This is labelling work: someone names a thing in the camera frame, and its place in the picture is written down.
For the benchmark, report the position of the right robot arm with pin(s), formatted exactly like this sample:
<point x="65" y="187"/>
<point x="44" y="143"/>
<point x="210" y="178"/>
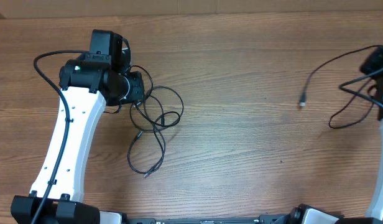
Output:
<point x="370" y="88"/>

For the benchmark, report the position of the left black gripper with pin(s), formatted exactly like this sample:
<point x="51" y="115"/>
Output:
<point x="138" y="92"/>

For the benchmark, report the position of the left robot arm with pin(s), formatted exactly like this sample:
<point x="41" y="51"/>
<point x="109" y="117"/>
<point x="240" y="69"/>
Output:
<point x="97" y="78"/>

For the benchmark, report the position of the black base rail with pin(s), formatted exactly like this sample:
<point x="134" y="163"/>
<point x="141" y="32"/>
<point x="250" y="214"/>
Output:
<point x="262" y="219"/>

